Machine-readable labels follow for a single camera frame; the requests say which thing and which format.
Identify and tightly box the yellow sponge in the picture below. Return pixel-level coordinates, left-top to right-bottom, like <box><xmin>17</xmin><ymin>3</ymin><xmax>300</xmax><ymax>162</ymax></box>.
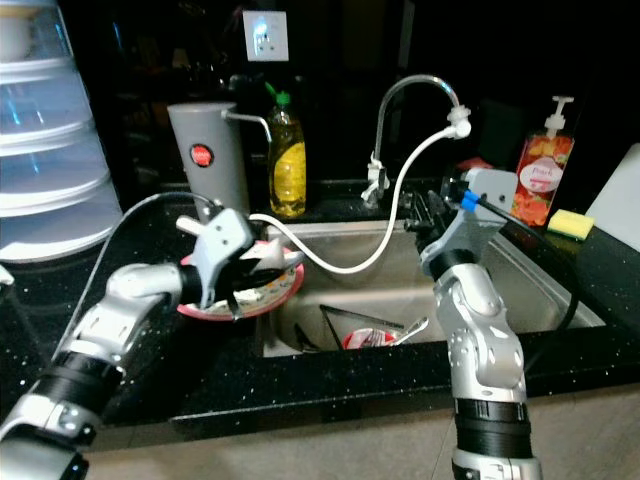
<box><xmin>546</xmin><ymin>208</ymin><xmax>594</xmax><ymax>242</ymax></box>

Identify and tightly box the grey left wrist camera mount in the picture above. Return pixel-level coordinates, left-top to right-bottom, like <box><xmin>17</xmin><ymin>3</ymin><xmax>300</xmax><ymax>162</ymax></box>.
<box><xmin>191</xmin><ymin>207</ymin><xmax>258</xmax><ymax>308</ymax></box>

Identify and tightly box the yellow dish soap bottle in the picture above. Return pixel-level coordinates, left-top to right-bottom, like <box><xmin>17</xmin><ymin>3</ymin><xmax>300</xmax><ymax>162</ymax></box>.
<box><xmin>264</xmin><ymin>82</ymin><xmax>308</xmax><ymax>220</ymax></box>

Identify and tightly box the clear box with red soap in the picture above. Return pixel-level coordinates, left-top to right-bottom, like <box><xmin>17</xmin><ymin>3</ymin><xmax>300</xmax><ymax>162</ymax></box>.
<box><xmin>444</xmin><ymin>157</ymin><xmax>488</xmax><ymax>187</ymax></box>

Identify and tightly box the peach hand soap pump bottle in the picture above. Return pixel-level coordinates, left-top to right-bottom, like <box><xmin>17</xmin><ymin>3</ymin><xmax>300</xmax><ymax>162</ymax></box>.
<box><xmin>509</xmin><ymin>96</ymin><xmax>577</xmax><ymax>227</ymax></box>

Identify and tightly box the chrome sink faucet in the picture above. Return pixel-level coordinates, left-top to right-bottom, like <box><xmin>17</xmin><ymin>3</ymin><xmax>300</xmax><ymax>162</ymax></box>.
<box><xmin>364</xmin><ymin>72</ymin><xmax>462</xmax><ymax>210</ymax></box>

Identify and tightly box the pink floral plate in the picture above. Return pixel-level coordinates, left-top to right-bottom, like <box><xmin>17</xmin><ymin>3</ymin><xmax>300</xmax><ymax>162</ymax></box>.
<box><xmin>174</xmin><ymin>244</ymin><xmax>307</xmax><ymax>322</ymax></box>

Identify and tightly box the metal spoon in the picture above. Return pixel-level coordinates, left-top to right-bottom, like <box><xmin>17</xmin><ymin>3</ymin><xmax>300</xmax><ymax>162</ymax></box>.
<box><xmin>389</xmin><ymin>317</ymin><xmax>430</xmax><ymax>349</ymax></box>

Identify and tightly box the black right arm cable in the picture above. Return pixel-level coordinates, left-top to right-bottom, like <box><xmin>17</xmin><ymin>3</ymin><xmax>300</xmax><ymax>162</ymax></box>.
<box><xmin>473</xmin><ymin>199</ymin><xmax>582</xmax><ymax>333</ymax></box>

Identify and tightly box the white tiered plastic food cover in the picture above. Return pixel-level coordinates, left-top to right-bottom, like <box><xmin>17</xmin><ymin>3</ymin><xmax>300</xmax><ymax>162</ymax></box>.
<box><xmin>0</xmin><ymin>0</ymin><xmax>127</xmax><ymax>265</ymax></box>

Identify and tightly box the white wall socket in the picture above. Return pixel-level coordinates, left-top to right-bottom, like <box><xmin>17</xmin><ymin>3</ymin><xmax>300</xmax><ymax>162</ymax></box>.
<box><xmin>243</xmin><ymin>10</ymin><xmax>290</xmax><ymax>64</ymax></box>

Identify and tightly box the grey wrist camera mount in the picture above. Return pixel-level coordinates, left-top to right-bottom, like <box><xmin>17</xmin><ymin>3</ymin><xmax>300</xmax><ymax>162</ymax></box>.
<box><xmin>421</xmin><ymin>166</ymin><xmax>512</xmax><ymax>257</ymax></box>
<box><xmin>191</xmin><ymin>207</ymin><xmax>258</xmax><ymax>308</ymax></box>

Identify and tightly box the black chopstick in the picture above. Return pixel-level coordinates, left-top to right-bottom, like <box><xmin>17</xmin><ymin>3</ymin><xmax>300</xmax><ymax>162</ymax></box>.
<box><xmin>318</xmin><ymin>303</ymin><xmax>403</xmax><ymax>331</ymax></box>
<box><xmin>318</xmin><ymin>303</ymin><xmax>348</xmax><ymax>351</ymax></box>

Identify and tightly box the red bowl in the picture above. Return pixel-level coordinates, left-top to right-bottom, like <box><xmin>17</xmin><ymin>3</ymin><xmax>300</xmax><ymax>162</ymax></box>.
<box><xmin>341</xmin><ymin>327</ymin><xmax>397</xmax><ymax>352</ymax></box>

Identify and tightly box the white flexible hose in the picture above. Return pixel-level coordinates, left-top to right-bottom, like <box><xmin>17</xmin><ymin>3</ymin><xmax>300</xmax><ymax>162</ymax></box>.
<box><xmin>246</xmin><ymin>107</ymin><xmax>474</xmax><ymax>275</ymax></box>

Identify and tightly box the white board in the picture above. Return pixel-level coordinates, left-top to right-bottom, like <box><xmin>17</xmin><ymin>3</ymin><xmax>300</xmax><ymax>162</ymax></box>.
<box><xmin>584</xmin><ymin>142</ymin><xmax>640</xmax><ymax>252</ymax></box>

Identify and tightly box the grey water dispenser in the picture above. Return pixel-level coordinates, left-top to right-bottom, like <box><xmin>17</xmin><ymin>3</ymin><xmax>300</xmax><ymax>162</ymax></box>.
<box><xmin>167</xmin><ymin>100</ymin><xmax>274</xmax><ymax>217</ymax></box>

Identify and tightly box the stainless steel sink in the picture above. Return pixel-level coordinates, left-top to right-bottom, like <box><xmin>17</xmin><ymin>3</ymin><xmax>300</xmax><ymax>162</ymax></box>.
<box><xmin>259</xmin><ymin>219</ymin><xmax>607</xmax><ymax>359</ymax></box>

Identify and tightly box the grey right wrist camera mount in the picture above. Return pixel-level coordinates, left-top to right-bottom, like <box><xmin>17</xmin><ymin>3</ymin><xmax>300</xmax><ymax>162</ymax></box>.
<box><xmin>421</xmin><ymin>166</ymin><xmax>512</xmax><ymax>257</ymax></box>

